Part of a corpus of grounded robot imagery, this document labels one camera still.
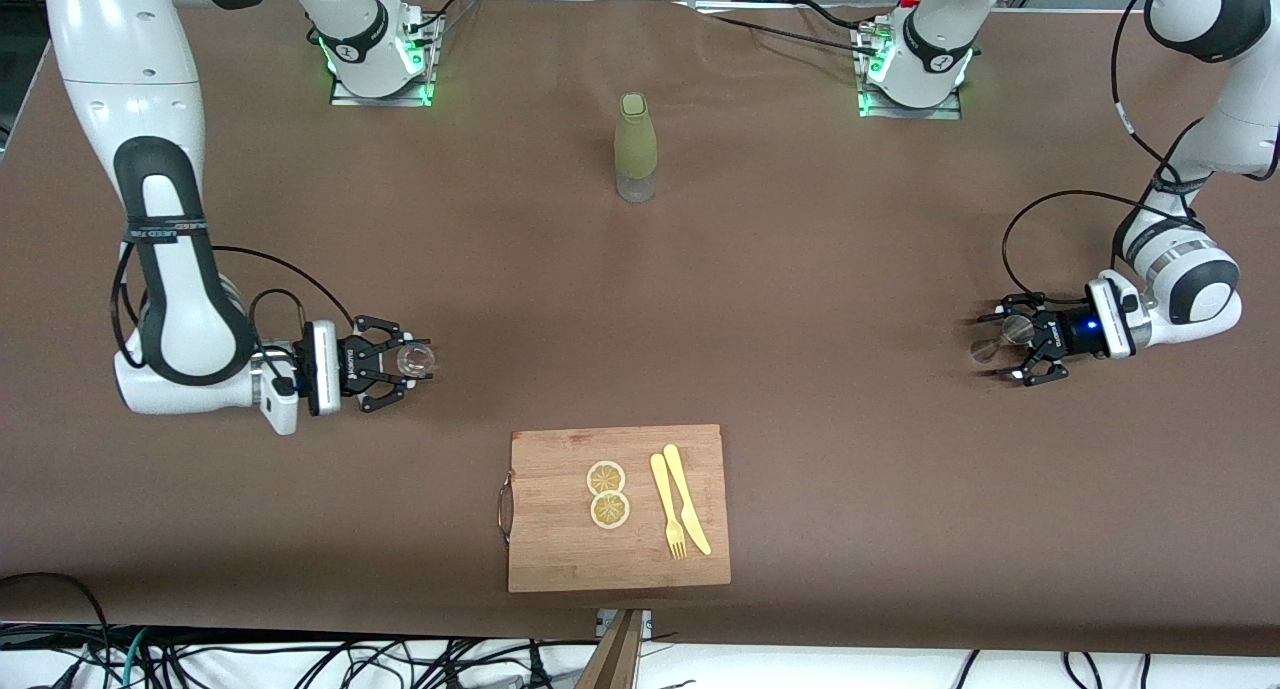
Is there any steel jigger measuring cup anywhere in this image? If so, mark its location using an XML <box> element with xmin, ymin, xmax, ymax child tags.
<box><xmin>970</xmin><ymin>314</ymin><xmax>1037</xmax><ymax>365</ymax></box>

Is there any brown table cover sheet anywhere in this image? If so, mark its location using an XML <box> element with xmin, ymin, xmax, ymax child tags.
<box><xmin>0</xmin><ymin>0</ymin><xmax>1280</xmax><ymax>658</ymax></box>

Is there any wooden cutting board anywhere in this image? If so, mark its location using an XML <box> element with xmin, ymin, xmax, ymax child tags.
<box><xmin>497</xmin><ymin>424</ymin><xmax>732</xmax><ymax>594</ymax></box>

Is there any yellow plastic fork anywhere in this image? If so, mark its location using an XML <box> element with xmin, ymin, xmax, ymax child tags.
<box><xmin>650</xmin><ymin>453</ymin><xmax>689</xmax><ymax>561</ymax></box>

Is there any yellow plastic knife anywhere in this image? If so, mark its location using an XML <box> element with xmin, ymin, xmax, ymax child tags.
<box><xmin>663</xmin><ymin>444</ymin><xmax>713</xmax><ymax>556</ymax></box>

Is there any green sleeved glass bottle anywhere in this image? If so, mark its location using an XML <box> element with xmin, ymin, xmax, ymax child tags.
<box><xmin>614</xmin><ymin>93</ymin><xmax>660</xmax><ymax>204</ymax></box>

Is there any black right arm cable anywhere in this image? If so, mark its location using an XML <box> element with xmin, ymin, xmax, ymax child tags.
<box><xmin>108</xmin><ymin>241</ymin><xmax>358</xmax><ymax>370</ymax></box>

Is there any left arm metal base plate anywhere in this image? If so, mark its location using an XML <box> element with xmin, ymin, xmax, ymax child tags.
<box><xmin>855</xmin><ymin>19</ymin><xmax>966</xmax><ymax>121</ymax></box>

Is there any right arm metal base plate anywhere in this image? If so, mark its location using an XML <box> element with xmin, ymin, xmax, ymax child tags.
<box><xmin>328</xmin><ymin>11</ymin><xmax>442</xmax><ymax>108</ymax></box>

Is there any wooden post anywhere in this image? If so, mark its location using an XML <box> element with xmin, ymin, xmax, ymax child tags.
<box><xmin>575</xmin><ymin>610</ymin><xmax>646</xmax><ymax>689</ymax></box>

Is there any teal cable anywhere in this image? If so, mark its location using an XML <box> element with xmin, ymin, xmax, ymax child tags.
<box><xmin>118</xmin><ymin>627</ymin><xmax>153</xmax><ymax>689</ymax></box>

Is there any black power cable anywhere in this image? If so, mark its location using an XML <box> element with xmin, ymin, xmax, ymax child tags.
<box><xmin>690</xmin><ymin>0</ymin><xmax>881</xmax><ymax>55</ymax></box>

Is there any black floor cable loop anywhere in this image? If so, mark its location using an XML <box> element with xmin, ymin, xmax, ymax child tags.
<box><xmin>0</xmin><ymin>571</ymin><xmax>113</xmax><ymax>689</ymax></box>

